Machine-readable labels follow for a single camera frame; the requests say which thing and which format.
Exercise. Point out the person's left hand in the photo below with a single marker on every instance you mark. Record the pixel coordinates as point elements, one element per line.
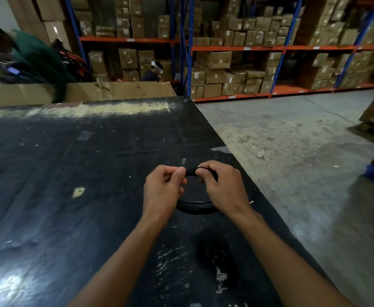
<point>161,195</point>

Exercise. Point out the person's right hand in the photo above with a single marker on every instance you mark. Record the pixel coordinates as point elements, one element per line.
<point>226,191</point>

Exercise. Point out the person's left forearm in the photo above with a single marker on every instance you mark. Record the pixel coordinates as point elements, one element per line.
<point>123,268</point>

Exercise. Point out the person's right forearm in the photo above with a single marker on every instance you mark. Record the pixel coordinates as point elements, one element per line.
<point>286,268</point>

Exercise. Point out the clear tape piece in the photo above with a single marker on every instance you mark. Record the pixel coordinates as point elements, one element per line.
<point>84,135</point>

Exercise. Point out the large cardboard bin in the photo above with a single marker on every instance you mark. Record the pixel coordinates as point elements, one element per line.
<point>126,91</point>

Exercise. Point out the cardboard boxes on narrow rack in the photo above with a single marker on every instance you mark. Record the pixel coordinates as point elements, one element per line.
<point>127,57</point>

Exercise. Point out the wide blue orange shelf rack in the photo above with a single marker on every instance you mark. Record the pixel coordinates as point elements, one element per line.
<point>263,48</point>

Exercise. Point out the black motorcycle with red parts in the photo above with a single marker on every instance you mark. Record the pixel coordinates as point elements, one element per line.
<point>71,60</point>

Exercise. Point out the narrow blue orange shelf rack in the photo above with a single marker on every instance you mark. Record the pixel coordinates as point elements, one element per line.
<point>110,39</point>

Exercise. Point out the stack of tall cardboard boxes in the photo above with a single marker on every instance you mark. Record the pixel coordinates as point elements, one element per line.
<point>49,9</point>

